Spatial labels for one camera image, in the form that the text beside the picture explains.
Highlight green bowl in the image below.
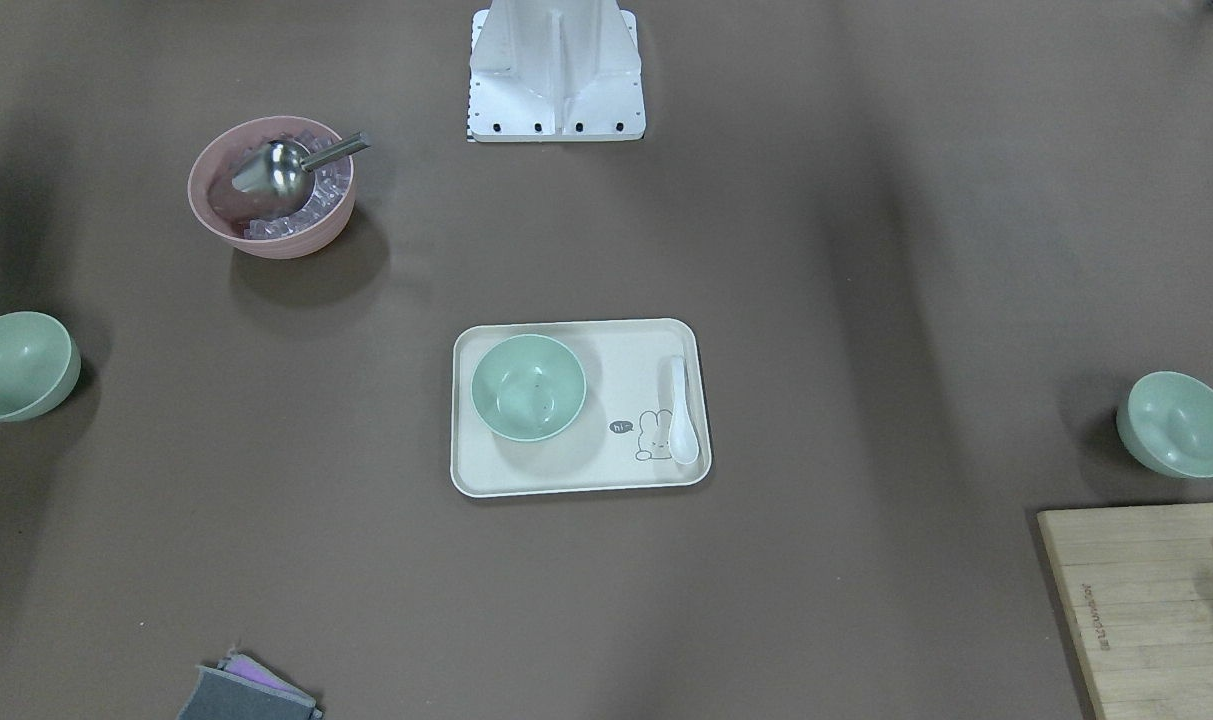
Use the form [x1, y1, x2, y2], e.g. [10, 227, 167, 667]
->
[0, 312, 81, 421]
[469, 333, 588, 442]
[1115, 372, 1213, 480]

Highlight green bowl on tray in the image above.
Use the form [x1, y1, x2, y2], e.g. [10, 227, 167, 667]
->
[469, 333, 588, 442]

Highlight cream rabbit tray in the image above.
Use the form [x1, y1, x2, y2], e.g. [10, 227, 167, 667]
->
[450, 318, 714, 498]

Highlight white ceramic spoon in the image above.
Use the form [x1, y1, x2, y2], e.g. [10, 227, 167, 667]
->
[670, 356, 699, 465]

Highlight clear ice cubes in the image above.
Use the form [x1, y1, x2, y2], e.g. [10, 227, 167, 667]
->
[239, 133, 347, 241]

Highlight metal ice scoop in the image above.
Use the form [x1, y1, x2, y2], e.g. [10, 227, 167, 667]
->
[224, 132, 370, 222]

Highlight pink bowl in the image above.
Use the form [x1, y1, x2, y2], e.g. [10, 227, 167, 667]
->
[187, 115, 355, 259]

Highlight grey and purple cloths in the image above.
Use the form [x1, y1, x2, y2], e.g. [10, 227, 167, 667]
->
[177, 650, 324, 719]

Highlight wooden cutting board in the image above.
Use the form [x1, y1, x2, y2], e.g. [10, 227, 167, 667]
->
[1037, 502, 1213, 719]

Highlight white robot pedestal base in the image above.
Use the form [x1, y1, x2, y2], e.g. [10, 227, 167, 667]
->
[466, 1, 647, 143]

